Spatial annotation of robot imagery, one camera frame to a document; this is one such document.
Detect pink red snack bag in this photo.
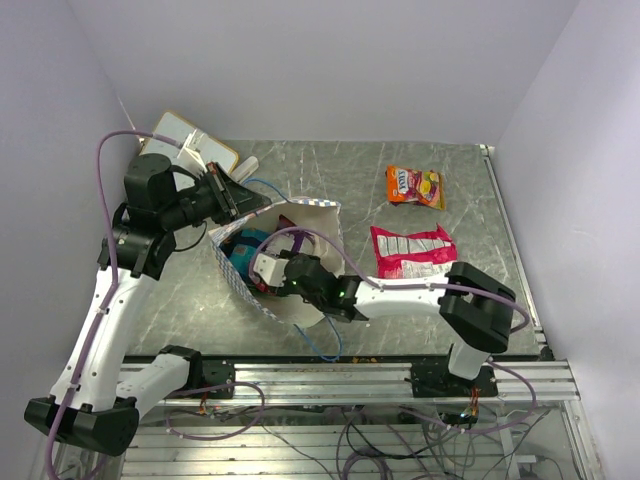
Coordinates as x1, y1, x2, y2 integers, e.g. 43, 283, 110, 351
370, 225, 458, 279

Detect aluminium rail frame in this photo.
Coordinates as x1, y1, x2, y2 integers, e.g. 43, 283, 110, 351
29, 352, 596, 480

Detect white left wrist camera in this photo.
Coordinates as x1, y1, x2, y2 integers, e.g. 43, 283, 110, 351
173, 129, 206, 175

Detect orange snack packet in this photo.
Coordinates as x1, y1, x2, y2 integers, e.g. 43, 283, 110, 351
385, 165, 446, 210

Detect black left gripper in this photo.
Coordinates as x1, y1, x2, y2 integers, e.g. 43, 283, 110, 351
161, 161, 273, 231

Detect yellow framed whiteboard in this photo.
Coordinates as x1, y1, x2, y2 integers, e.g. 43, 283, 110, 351
153, 110, 239, 173

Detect checkered blue paper bag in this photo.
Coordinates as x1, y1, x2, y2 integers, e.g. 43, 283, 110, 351
208, 178, 347, 362

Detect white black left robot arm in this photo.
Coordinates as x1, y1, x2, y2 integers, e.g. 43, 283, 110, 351
24, 154, 271, 457

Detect white marker eraser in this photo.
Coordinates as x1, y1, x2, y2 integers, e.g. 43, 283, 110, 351
230, 156, 259, 184

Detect light blue snack packet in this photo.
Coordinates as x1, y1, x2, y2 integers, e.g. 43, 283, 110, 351
224, 228, 270, 282

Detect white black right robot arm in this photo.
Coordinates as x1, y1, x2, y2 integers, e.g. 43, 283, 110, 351
248, 252, 517, 396

